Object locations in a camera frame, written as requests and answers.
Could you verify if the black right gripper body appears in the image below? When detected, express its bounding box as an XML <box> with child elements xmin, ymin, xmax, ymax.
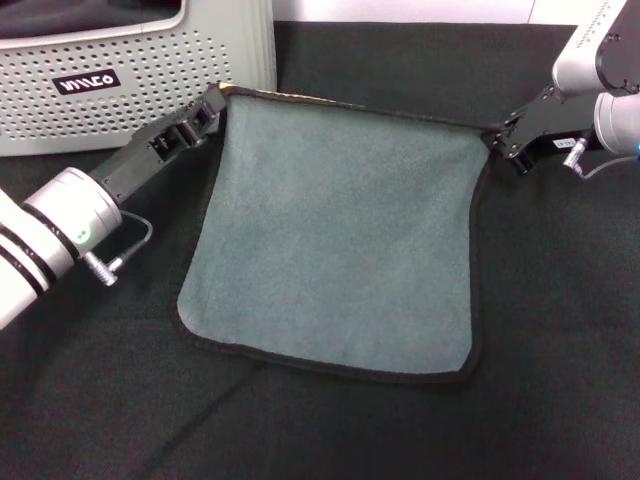
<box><xmin>506</xmin><ymin>83</ymin><xmax>598</xmax><ymax>152</ymax></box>

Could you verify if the right gripper cable with plug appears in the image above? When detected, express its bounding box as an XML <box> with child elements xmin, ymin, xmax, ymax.
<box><xmin>562</xmin><ymin>137</ymin><xmax>640</xmax><ymax>180</ymax></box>

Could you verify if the grey and yellow towel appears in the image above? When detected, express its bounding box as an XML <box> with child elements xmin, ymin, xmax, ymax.
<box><xmin>177</xmin><ymin>82</ymin><xmax>504</xmax><ymax>387</ymax></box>

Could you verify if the grey perforated storage box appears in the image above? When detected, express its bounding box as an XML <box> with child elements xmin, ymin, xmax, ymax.
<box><xmin>0</xmin><ymin>0</ymin><xmax>279</xmax><ymax>157</ymax></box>

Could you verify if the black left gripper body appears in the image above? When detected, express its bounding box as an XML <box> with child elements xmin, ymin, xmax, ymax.
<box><xmin>89</xmin><ymin>116</ymin><xmax>190</xmax><ymax>205</ymax></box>

